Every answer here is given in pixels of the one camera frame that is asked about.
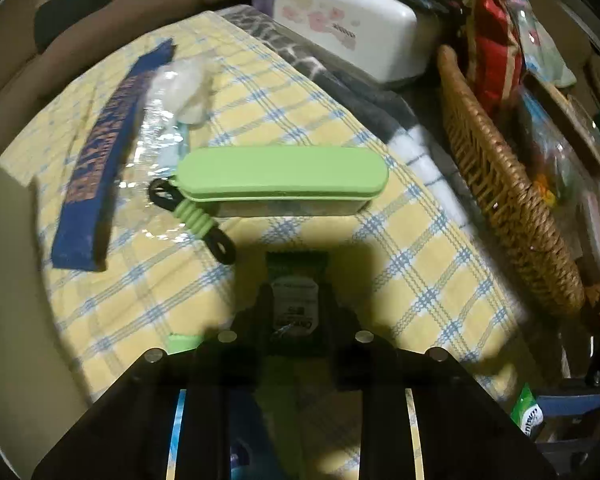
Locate yellow plaid tablecloth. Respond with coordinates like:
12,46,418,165
0,12,535,402

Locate red brocade doll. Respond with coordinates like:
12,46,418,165
466,0,522,118

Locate brown sofa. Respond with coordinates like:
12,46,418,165
0,0,249,156

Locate white floral tissue box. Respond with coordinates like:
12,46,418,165
273,0,443,87

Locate wicker basket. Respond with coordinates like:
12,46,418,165
437,44,585,316

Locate clear plastic wrapped item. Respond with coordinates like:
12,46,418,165
124,56,217,241

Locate blue flat ribbon box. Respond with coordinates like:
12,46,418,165
50,39,175,272

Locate green Centrum sachet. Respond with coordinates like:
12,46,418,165
510,384,544,437
265,252,328,338

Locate black cushion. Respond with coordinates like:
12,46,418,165
33,0,112,53

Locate green lid pencil case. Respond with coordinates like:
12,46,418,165
147,145,389,266

